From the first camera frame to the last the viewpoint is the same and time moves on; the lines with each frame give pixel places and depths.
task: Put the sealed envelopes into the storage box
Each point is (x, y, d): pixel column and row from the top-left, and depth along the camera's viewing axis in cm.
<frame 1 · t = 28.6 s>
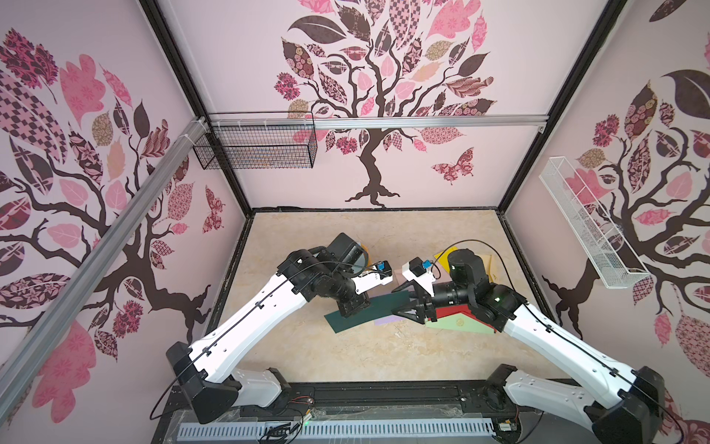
left hand: (359, 305, 68), fingers closed
right hand: (395, 303, 67), fingers open
dark green envelope: (381, 307, 64), point 28 cm above the table
purple envelope: (387, 319, 74), point 17 cm above the table
pink envelope: (382, 289, 60), point 35 cm above the table
light green envelope: (460, 326, 88), on the table

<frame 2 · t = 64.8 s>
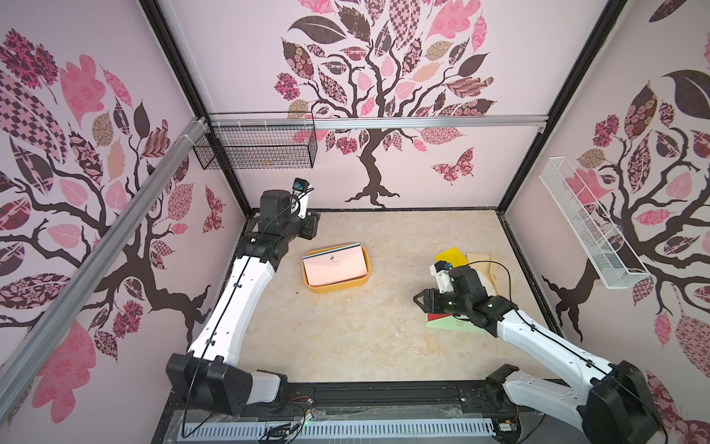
left hand: (306, 217, 76), fingers open
right hand: (420, 302, 82), fingers open
pink envelope: (335, 266, 99), point 5 cm above the table
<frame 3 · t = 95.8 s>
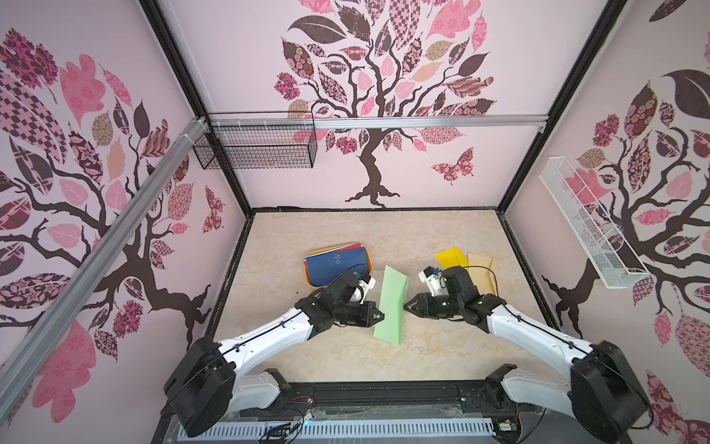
left hand: (381, 323, 76), fingers closed
right hand: (408, 311, 81), fingers open
light green envelope: (391, 302, 82), point 12 cm above the table
navy blue envelope: (322, 267, 97), point 6 cm above the table
red envelope: (349, 248, 103), point 6 cm above the table
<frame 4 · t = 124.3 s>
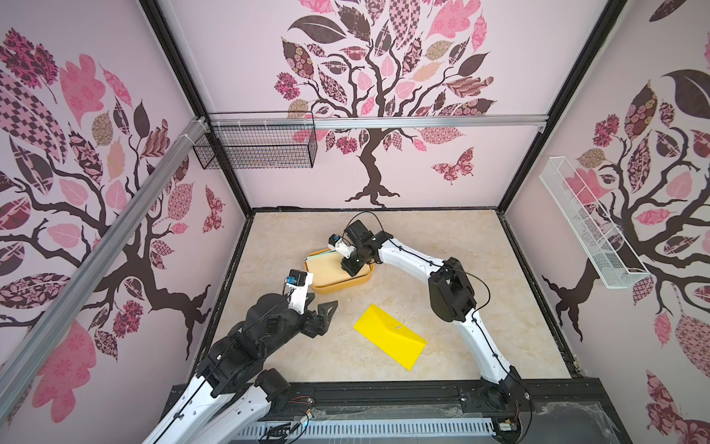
left hand: (323, 306, 67), fingers open
right hand: (345, 266, 97), fingers closed
beige envelope: (326, 267, 96), point 7 cm above the table
yellow envelope: (398, 340, 88), on the table
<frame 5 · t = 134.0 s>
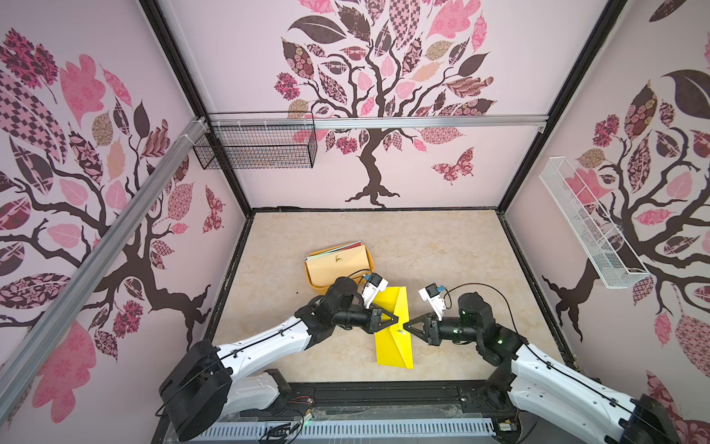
left hand: (394, 326, 72), fingers closed
right hand: (405, 331, 73), fingers closed
yellow envelope: (394, 344, 74), point 12 cm above the table
